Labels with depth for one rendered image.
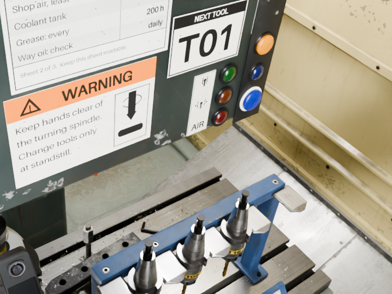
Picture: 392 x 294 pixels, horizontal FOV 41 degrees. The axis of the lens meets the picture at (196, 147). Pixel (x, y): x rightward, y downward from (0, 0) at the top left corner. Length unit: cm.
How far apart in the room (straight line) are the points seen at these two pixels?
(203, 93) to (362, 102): 93
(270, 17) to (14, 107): 30
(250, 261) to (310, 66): 59
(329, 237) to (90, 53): 130
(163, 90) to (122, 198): 143
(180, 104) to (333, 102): 101
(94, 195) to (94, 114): 147
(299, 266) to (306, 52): 60
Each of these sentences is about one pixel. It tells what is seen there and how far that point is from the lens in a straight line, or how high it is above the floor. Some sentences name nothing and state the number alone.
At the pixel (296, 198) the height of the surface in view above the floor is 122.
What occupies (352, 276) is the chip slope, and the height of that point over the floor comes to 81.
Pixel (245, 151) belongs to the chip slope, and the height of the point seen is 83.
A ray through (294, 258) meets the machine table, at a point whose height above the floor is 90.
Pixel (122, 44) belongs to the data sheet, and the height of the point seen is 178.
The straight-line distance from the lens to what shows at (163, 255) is 103.
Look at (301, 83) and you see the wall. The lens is 163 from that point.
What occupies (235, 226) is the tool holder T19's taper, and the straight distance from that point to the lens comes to 105.
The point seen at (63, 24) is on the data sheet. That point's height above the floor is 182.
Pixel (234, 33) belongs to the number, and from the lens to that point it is 59.
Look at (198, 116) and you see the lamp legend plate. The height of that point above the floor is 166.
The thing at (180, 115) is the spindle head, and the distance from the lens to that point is 61.
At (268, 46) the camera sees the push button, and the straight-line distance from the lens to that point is 63.
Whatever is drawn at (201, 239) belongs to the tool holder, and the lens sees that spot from 98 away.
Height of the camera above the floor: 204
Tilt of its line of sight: 41 degrees down
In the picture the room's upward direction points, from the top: 9 degrees clockwise
